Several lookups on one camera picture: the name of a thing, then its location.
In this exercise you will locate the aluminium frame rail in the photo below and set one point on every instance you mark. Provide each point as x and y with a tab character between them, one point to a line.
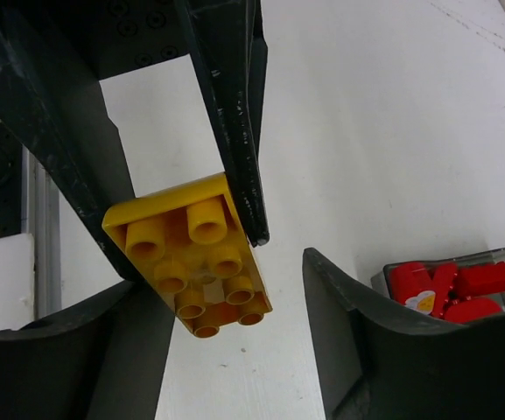
48	287

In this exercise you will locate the red lego brick from stack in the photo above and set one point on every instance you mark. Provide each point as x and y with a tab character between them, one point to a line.
480	280

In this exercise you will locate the yellow lego plate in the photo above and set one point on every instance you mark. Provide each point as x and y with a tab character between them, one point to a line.
188	244

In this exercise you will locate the red curved lego brick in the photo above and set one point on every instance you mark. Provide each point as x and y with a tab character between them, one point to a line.
470	310

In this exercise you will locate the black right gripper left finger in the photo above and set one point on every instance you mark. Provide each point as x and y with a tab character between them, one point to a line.
103	358

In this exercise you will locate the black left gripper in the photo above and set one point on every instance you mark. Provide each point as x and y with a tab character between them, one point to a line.
53	103

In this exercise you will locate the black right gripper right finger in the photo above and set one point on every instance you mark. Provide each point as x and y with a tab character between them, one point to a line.
379	360

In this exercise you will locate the red yellow lego stack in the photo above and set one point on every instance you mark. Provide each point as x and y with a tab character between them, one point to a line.
415	287

